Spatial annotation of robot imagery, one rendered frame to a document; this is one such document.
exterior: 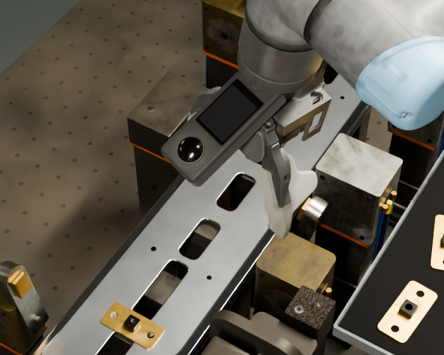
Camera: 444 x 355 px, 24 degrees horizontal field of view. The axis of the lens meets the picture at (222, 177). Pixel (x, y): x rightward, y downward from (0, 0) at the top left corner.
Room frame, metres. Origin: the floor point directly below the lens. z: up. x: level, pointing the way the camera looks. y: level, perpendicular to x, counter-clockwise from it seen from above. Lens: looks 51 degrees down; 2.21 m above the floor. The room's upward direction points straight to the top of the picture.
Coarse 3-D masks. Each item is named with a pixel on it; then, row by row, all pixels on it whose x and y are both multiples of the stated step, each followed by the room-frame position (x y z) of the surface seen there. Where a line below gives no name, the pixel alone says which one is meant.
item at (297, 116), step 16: (240, 64) 0.64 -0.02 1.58; (256, 80) 0.62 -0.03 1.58; (272, 80) 0.62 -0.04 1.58; (304, 80) 0.62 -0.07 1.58; (320, 80) 0.67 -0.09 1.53; (288, 96) 0.65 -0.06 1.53; (304, 96) 0.66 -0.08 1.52; (320, 96) 0.67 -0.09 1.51; (288, 112) 0.64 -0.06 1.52; (304, 112) 0.64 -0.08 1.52; (320, 112) 0.65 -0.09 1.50; (272, 128) 0.62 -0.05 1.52; (288, 128) 0.62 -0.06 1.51; (304, 128) 0.66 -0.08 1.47; (320, 128) 0.66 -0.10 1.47; (256, 144) 0.62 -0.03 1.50; (272, 144) 0.61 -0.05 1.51; (256, 160) 0.61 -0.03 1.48
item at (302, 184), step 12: (288, 156) 0.63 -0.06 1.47; (264, 180) 0.61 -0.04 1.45; (300, 180) 0.62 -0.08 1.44; (312, 180) 0.63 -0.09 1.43; (264, 192) 0.61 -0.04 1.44; (300, 192) 0.62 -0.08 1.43; (276, 204) 0.59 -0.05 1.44; (288, 204) 0.60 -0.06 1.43; (300, 204) 0.61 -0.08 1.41; (276, 216) 0.59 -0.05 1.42; (288, 216) 0.59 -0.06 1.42; (276, 228) 0.59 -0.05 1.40; (288, 228) 0.59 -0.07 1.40
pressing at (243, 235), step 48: (336, 96) 1.15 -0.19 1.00; (288, 144) 1.05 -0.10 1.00; (192, 192) 0.95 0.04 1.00; (144, 240) 0.86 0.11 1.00; (240, 240) 0.86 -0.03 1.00; (96, 288) 0.78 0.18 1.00; (144, 288) 0.78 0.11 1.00; (192, 288) 0.78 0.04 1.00; (240, 288) 0.78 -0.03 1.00; (48, 336) 0.71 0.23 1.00; (96, 336) 0.70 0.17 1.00; (192, 336) 0.70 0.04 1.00
